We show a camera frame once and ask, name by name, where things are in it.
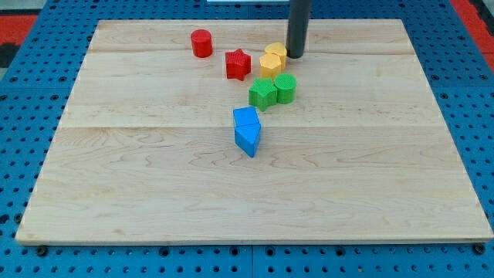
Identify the green star block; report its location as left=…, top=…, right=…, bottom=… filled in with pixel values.
left=249, top=78, right=277, bottom=111

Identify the red star block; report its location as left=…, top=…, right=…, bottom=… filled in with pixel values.
left=225, top=49, right=252, bottom=81

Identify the blue triangle block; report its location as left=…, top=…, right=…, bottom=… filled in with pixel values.
left=234, top=124, right=262, bottom=158

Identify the blue cube block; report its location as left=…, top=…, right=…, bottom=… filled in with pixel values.
left=232, top=107, right=259, bottom=127

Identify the green cylinder block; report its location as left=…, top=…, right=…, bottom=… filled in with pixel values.
left=274, top=73, right=297, bottom=104

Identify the light wooden board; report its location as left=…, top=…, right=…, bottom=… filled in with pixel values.
left=16, top=19, right=493, bottom=246

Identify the yellow hexagon block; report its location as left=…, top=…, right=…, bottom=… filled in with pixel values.
left=259, top=53, right=282, bottom=79

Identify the yellow heart block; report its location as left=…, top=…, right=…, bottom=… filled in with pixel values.
left=264, top=42, right=287, bottom=71

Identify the red cylinder block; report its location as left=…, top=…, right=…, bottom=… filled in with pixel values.
left=190, top=29, right=213, bottom=58

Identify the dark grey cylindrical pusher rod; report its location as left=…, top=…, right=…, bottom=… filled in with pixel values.
left=286, top=0, right=313, bottom=59

